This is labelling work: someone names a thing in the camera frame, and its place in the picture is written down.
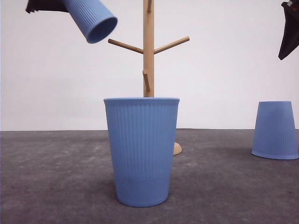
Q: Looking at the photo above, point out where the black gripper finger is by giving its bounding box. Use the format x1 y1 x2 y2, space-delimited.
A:
278 0 299 60
25 0 68 13

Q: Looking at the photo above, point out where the blue ribbed cup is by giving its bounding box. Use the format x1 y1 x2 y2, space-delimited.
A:
62 0 118 43
104 97 180 207
251 101 299 160

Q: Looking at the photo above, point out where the wooden mug tree stand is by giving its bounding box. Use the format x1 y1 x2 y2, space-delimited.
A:
108 0 190 155

